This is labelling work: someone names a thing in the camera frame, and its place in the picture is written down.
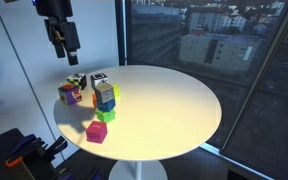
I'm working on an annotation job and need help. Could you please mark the yellow-green block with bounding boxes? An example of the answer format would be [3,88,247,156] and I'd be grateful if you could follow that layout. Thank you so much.
[112,84,121,100]

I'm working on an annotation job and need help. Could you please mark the purple clown face block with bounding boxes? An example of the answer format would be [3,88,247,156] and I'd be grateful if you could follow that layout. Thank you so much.
[57,83,83,107]

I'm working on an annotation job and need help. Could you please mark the black white toy cube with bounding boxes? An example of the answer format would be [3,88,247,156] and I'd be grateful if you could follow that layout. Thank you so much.
[66,72,88,90]

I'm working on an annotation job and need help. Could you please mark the black clamp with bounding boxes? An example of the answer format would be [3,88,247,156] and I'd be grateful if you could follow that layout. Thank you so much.
[47,135,68,156]

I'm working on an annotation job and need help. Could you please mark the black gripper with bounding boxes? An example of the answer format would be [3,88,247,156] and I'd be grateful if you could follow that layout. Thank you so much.
[35,0,82,67]

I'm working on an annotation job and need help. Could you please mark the green block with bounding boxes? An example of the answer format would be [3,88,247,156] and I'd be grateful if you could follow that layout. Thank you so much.
[95,108,116,124]

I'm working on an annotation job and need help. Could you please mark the orange block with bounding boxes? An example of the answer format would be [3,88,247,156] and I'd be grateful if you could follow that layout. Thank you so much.
[91,93,99,109]

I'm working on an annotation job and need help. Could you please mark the pink block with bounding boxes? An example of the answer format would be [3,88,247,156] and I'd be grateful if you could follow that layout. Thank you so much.
[85,120,109,145]

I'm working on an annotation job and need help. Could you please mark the black tool case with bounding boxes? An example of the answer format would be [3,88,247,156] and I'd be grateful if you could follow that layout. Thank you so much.
[0,128,57,180]

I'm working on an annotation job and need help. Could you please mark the blue clamp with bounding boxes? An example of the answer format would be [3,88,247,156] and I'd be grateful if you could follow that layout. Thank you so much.
[12,133,38,156]

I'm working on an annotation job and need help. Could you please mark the white table pedestal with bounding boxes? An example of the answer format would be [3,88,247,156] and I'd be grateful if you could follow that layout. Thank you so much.
[108,160,168,180]

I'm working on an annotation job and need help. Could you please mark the black white block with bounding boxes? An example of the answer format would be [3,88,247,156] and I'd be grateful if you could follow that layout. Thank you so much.
[90,71,109,88]

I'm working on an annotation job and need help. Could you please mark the dark window frame post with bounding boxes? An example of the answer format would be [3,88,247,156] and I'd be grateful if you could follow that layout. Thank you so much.
[114,0,128,66]

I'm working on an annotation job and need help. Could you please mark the blue block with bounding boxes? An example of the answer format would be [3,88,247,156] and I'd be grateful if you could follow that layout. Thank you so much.
[97,98,117,113]

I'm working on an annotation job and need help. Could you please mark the gray block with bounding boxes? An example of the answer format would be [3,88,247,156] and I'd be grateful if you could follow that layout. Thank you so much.
[93,82,115,104]

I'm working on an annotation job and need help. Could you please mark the white window sill strip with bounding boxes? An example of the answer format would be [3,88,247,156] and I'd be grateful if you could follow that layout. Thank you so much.
[199,143,275,180]

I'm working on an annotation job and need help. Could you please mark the orange clamp handle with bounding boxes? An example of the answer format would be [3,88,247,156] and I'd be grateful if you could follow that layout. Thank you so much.
[5,156,24,168]

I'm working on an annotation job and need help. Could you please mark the slanted dark window bar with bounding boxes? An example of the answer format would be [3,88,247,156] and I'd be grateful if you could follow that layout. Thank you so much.
[219,0,288,155]

